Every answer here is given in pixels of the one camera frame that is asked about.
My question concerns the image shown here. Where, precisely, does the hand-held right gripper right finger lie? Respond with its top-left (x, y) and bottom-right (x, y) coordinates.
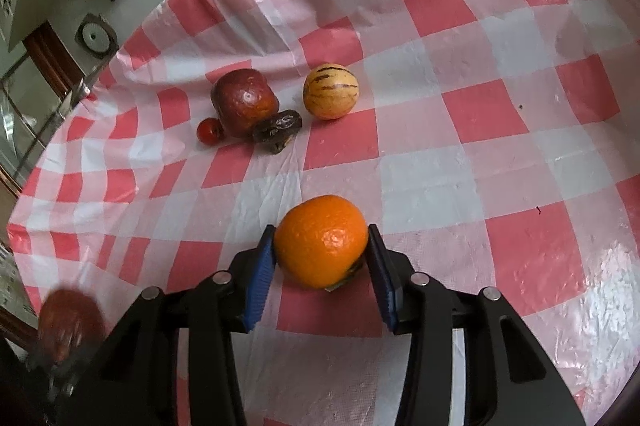
top-left (367, 224), bottom-right (586, 426)

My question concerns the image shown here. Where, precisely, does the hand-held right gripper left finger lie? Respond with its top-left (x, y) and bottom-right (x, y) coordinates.
top-left (57, 224), bottom-right (277, 426)

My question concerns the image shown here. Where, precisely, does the round grey fitting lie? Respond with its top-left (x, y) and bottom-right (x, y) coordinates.
top-left (75, 15), bottom-right (118, 59)

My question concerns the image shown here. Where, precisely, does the dark red apple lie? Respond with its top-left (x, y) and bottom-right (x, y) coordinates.
top-left (210, 69), bottom-right (279, 139)
top-left (38, 288), bottom-right (107, 359)

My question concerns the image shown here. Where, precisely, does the large orange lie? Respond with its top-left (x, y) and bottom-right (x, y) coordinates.
top-left (273, 194), bottom-right (370, 291)

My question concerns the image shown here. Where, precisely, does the small red cherry tomato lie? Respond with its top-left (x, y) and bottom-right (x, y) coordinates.
top-left (196, 118), bottom-right (225, 145)

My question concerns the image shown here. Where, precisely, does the red white checked tablecloth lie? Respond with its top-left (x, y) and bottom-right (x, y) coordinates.
top-left (7, 0), bottom-right (640, 426)

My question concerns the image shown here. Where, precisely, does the dark brown date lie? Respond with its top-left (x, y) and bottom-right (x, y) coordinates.
top-left (251, 109), bottom-right (304, 155)

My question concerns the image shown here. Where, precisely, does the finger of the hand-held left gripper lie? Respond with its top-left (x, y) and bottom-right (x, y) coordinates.
top-left (25, 338), bottom-right (88, 409)

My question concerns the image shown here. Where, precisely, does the yellow striped pepino melon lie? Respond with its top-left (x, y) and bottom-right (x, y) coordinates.
top-left (303, 63), bottom-right (360, 121)

